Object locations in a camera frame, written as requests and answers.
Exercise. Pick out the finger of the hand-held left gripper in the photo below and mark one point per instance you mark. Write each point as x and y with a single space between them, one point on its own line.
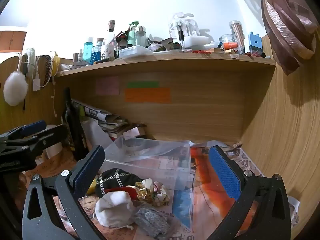
51 135
33 127

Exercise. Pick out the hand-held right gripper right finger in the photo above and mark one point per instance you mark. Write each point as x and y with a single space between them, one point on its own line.
225 173

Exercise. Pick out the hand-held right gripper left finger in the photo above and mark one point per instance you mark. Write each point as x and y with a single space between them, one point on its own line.
87 171

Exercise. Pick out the red velvet scrunchie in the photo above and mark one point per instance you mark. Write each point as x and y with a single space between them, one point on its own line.
126 190

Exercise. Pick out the clear plastic storage box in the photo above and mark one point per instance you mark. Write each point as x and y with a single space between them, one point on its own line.
152 158

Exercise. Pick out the floral satin scrunchie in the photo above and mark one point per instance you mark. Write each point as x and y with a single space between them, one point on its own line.
153 190

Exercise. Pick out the grey glitter scrunchie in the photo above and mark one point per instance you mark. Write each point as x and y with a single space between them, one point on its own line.
152 221

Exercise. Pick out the yellow soft item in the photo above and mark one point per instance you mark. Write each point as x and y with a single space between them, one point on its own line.
92 185

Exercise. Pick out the white fluffy pom-pom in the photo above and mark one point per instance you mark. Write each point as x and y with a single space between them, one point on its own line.
15 90

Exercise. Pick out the white paper tag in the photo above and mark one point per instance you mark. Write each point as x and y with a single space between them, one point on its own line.
36 83

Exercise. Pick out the stack of newspapers and magazines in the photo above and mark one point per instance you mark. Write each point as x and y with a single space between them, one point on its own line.
110 122

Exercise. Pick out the white fluffy headband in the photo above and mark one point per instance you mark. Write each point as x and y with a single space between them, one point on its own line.
31 62

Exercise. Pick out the yellow headband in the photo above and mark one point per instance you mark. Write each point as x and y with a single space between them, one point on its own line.
56 65

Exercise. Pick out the pink sticky note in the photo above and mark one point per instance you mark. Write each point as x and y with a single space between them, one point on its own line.
107 85

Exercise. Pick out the small white spray bottle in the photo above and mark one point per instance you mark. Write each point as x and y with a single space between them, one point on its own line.
80 56

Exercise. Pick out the blue liquid bottle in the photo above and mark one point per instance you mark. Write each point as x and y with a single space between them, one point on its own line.
88 51

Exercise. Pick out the jar of blue beads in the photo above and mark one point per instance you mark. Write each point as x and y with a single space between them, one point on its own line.
96 53

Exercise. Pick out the orange sticky note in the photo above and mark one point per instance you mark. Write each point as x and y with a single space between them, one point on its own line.
147 95

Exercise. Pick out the green sticky note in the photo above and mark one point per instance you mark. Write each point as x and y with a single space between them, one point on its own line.
142 84

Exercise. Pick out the clear bottle with brown cap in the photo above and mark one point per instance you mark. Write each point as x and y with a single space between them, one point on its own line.
110 40

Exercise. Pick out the clear lidded plastic container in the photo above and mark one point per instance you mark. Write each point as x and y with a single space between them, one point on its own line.
135 52

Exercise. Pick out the wooden shelf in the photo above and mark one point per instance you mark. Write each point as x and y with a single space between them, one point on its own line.
165 62

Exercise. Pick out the orange tube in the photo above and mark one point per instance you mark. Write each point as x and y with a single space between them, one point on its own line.
230 46

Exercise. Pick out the green pump bottle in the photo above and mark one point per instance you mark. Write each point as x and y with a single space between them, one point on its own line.
132 35

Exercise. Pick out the blue box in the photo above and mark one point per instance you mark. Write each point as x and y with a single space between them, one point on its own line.
255 44

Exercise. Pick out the clear bottle with silver cap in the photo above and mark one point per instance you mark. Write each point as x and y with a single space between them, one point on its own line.
140 37

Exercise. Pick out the round glass jar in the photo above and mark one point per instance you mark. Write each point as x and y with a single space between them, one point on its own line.
228 40

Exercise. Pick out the white plastic box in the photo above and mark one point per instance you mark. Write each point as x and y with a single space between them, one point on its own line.
197 41

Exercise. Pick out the tall jar of brown sticks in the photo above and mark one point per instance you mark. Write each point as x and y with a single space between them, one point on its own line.
237 35

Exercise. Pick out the clear packaged pump bottle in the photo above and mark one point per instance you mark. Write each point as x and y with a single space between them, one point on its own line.
181 27

